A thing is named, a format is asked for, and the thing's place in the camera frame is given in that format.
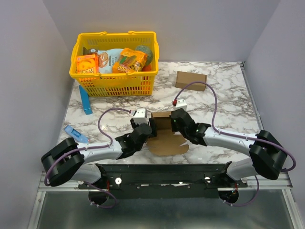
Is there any brown cardboard box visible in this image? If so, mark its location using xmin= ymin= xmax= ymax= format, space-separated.
xmin=146 ymin=111 xmax=189 ymax=156
xmin=175 ymin=71 xmax=207 ymax=91

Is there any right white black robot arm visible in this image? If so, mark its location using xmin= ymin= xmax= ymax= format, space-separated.
xmin=170 ymin=108 xmax=287 ymax=187

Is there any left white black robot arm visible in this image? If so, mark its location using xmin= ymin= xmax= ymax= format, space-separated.
xmin=41 ymin=118 xmax=157 ymax=188

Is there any small blue flat box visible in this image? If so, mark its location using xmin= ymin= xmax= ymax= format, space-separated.
xmin=64 ymin=125 xmax=90 ymax=144

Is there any tall blue box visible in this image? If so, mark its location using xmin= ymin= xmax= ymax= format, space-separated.
xmin=79 ymin=85 xmax=93 ymax=115

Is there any orange Daddy snack box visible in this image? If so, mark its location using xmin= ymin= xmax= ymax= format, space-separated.
xmin=76 ymin=53 xmax=99 ymax=74

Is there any yellow plastic shopping basket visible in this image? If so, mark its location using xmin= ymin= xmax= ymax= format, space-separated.
xmin=69 ymin=31 xmax=160 ymax=97

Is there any small orange fruit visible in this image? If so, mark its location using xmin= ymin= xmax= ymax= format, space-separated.
xmin=142 ymin=64 xmax=152 ymax=72

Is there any orange candy bag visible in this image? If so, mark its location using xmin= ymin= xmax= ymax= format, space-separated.
xmin=112 ymin=48 xmax=147 ymax=73

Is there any green round melon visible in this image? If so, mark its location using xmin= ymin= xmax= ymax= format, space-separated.
xmin=135 ymin=45 xmax=154 ymax=66

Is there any light blue chips bag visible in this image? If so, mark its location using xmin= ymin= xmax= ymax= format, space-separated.
xmin=83 ymin=48 xmax=123 ymax=74

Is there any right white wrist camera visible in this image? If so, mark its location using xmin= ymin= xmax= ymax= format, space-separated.
xmin=172 ymin=99 xmax=187 ymax=111

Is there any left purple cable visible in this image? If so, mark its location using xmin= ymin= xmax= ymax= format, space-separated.
xmin=44 ymin=107 xmax=138 ymax=208

